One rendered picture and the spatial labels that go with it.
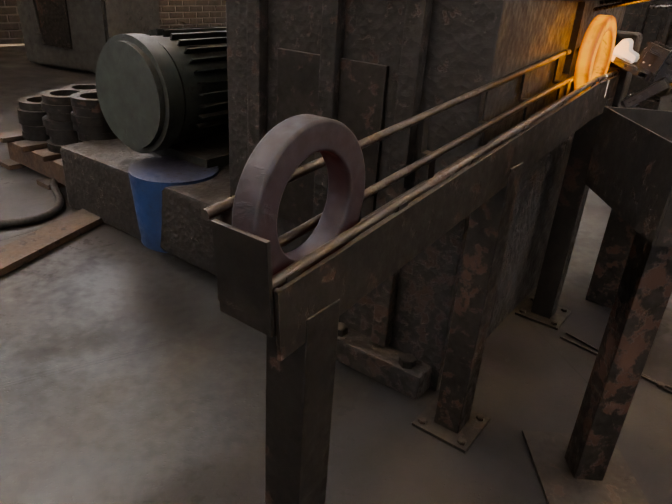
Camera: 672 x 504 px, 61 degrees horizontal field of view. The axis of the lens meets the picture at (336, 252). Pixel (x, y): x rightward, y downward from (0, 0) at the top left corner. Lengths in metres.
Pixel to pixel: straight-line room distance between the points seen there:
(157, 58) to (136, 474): 1.23
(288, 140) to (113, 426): 0.94
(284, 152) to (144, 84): 1.44
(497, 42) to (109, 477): 1.09
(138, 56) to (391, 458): 1.39
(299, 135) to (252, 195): 0.07
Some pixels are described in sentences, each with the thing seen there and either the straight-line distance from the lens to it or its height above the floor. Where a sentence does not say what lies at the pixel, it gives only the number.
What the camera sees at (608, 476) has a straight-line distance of 1.37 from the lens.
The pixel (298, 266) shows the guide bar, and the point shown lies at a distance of 0.58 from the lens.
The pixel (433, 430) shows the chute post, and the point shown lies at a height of 0.01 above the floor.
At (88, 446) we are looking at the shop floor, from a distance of 1.33.
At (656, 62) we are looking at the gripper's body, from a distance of 1.65.
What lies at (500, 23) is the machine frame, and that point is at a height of 0.83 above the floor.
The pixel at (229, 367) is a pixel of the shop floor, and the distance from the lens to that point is 1.48.
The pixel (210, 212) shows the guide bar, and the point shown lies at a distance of 0.58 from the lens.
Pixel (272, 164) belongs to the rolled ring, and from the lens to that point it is 0.54.
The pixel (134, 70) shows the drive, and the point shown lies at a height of 0.58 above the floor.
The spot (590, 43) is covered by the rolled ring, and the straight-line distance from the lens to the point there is 1.49.
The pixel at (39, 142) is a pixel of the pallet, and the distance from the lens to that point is 2.88.
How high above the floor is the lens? 0.90
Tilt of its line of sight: 26 degrees down
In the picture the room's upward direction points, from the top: 4 degrees clockwise
